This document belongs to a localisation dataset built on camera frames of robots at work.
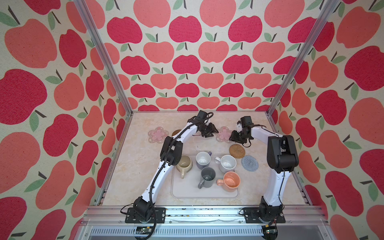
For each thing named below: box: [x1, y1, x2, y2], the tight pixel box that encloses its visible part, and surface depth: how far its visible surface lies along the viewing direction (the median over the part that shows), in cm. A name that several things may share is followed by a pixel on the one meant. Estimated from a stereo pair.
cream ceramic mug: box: [175, 154, 193, 179], surface depth 84 cm
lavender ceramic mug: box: [195, 151, 213, 170], surface depth 90 cm
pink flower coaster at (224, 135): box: [215, 126, 232, 144], surface depth 108 cm
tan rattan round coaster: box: [229, 144, 246, 159], surface depth 100 cm
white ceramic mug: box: [214, 155, 237, 173], surface depth 88 cm
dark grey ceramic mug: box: [198, 167, 216, 189], surface depth 80 cm
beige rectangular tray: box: [171, 153, 240, 199], surface depth 84 cm
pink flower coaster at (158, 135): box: [147, 126, 169, 144], surface depth 110 cm
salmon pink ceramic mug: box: [216, 171, 241, 192], surface depth 82 cm
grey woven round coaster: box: [241, 155, 259, 172], surface depth 95 cm
